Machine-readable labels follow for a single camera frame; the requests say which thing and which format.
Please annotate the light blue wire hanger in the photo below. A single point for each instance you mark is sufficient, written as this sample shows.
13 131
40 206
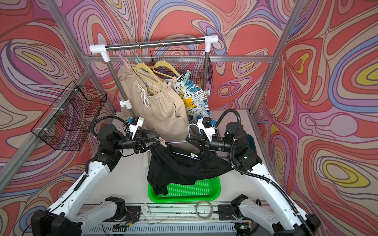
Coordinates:
191 149

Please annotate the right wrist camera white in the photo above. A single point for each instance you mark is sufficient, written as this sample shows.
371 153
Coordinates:
208 126

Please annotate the green clothespin near rack top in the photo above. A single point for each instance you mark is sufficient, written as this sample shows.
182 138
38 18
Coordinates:
138 59

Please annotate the pink clothespin on beige shorts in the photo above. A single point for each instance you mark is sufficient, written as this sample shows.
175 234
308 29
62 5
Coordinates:
170 85

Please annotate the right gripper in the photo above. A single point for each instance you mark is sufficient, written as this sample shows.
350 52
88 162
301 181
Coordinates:
204 143

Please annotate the black wire basket wall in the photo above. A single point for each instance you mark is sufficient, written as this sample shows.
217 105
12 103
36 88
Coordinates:
70 122
184 60

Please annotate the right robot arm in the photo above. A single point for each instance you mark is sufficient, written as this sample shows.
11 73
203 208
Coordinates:
227 134

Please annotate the clear tape roll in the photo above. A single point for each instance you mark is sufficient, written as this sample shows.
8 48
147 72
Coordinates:
204 210

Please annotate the yellow hanger behind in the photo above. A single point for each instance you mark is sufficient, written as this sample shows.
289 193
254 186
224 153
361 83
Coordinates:
144 71

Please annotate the green clothespin on printed shorts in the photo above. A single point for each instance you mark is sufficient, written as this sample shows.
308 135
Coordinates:
186 76

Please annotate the printed white blue yellow shorts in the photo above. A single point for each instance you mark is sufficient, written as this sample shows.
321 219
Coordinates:
194 98

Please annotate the yellow hanger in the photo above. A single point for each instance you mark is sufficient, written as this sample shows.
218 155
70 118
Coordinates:
144 71
164 69

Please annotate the black wire basket back wall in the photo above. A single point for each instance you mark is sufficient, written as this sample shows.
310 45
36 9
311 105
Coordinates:
184 60

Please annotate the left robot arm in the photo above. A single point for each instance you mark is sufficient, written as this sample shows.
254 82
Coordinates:
62 218

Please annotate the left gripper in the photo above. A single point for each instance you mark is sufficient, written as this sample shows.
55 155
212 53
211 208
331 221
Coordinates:
139 143

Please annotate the clothes rack with steel bar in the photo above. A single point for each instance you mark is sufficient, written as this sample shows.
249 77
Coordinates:
105 49

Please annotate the yellow hanger front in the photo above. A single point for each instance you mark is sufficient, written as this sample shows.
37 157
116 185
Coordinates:
164 69

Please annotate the black wire basket left wall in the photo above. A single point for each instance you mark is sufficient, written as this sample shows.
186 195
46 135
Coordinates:
70 122

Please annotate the green plastic basket tray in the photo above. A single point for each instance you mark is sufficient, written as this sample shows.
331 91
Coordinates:
203 190

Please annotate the beige shorts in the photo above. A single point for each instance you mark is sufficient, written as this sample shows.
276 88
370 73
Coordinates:
163 111

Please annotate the dark teal clothespin bin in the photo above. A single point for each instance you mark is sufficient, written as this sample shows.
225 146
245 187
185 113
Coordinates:
250 143

